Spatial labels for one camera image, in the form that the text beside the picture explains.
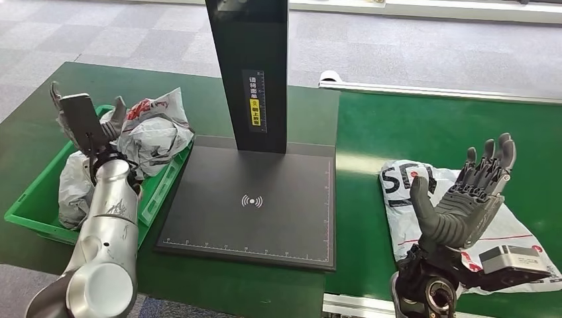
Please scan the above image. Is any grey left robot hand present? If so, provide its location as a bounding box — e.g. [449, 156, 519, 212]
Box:
[49, 81, 129, 159]

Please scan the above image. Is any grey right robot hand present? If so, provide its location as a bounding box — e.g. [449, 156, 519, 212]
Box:
[409, 132, 517, 252]

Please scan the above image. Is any grey white package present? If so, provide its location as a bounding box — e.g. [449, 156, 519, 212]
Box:
[58, 149, 146, 231]

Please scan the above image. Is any crumpled white red-print package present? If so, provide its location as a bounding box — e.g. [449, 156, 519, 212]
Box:
[115, 87, 196, 179]

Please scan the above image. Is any white package with black letters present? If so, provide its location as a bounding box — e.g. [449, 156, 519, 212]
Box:
[379, 159, 562, 295]

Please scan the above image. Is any green plastic basket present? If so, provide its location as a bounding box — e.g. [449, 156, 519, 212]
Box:
[3, 103, 194, 249]

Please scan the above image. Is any black weighing device with column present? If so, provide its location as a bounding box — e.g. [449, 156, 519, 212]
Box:
[156, 0, 337, 272]

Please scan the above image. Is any green conveyor belt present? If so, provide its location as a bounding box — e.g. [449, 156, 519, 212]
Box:
[325, 89, 562, 318]

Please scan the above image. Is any black yellow label sticker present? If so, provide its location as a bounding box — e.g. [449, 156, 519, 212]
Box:
[241, 69, 267, 133]

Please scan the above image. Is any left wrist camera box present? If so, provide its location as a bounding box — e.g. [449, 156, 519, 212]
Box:
[59, 93, 110, 158]

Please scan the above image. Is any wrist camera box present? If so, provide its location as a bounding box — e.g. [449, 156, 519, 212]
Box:
[461, 244, 555, 294]
[59, 93, 110, 158]

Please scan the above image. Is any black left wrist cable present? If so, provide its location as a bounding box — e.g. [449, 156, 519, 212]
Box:
[87, 131, 135, 187]

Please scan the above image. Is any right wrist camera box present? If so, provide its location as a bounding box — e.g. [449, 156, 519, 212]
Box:
[461, 244, 555, 294]

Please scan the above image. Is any silver conveyor side rail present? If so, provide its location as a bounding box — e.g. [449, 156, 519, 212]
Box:
[318, 70, 562, 106]

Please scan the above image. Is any white conveyor end rail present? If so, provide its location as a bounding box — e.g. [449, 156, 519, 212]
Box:
[322, 293, 484, 318]

